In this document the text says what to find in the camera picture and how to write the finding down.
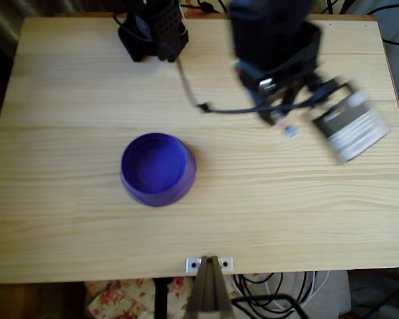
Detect black robot arm with base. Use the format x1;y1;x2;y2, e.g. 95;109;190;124
118;0;322;72

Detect purple plastic bowl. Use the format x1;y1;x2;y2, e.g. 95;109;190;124
120;132;198;207

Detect floral fabric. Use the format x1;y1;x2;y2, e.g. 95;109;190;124
84;278;196;319

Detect thin servo cable with connector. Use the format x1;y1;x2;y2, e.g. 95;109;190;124
176;59;323;116

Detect white metal bracket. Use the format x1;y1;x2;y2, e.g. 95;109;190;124
185;257;234;274

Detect metal table clamp bracket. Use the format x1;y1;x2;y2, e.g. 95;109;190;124
185;255;236;314

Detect black post under table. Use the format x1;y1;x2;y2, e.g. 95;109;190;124
153;278;170;319

